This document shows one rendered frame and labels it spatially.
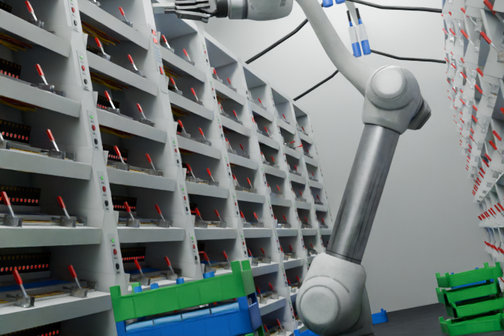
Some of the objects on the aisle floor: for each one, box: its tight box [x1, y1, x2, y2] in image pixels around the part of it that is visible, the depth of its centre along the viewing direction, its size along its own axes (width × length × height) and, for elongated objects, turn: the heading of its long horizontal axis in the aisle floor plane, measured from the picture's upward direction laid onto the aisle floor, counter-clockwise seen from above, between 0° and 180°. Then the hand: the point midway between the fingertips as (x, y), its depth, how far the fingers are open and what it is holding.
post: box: [97, 0, 209, 317], centre depth 298 cm, size 20×9×174 cm, turn 24°
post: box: [160, 25, 248, 298], centre depth 365 cm, size 20×9×174 cm, turn 24°
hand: (163, 7), depth 242 cm, fingers closed
